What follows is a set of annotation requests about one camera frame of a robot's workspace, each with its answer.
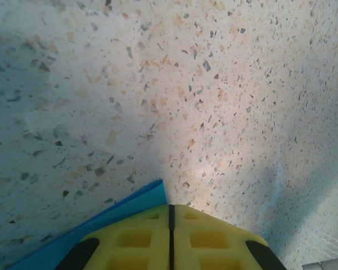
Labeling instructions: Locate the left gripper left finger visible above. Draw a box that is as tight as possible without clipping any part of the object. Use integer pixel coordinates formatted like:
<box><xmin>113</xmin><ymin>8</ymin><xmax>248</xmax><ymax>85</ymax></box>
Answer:
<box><xmin>57</xmin><ymin>204</ymin><xmax>172</xmax><ymax>270</ymax></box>

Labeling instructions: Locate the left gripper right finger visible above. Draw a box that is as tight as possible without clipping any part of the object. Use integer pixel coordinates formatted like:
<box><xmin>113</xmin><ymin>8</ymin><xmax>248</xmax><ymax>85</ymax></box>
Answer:
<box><xmin>173</xmin><ymin>204</ymin><xmax>284</xmax><ymax>270</ymax></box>

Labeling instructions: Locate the blue paper sheet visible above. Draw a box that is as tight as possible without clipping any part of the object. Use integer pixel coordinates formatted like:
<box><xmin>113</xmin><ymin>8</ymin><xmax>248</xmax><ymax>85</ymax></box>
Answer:
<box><xmin>5</xmin><ymin>179</ymin><xmax>170</xmax><ymax>270</ymax></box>

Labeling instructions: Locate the wide aluminium base rail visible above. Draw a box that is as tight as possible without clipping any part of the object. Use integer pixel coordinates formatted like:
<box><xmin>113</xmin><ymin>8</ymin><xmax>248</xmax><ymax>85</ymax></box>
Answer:
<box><xmin>301</xmin><ymin>253</ymin><xmax>338</xmax><ymax>270</ymax></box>

